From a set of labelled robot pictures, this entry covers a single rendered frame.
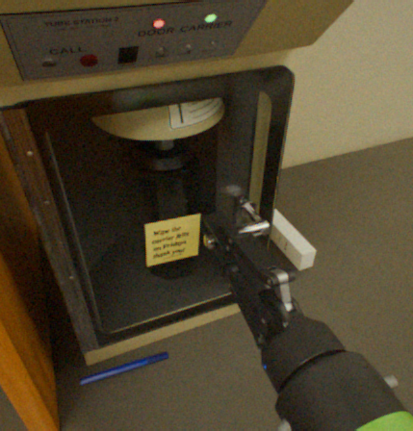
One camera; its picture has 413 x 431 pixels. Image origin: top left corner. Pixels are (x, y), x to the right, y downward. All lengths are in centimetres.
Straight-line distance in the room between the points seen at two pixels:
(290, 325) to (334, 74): 85
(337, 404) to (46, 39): 34
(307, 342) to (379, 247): 60
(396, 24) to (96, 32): 97
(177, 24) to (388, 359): 61
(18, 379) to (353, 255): 67
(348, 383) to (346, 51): 91
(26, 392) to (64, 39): 40
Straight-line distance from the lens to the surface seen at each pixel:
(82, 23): 32
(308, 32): 44
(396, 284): 88
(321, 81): 112
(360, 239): 95
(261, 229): 52
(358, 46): 116
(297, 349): 37
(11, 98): 42
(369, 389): 36
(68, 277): 54
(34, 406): 60
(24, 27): 32
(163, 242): 53
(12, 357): 51
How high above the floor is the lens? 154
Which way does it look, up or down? 40 degrees down
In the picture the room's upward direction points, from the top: straight up
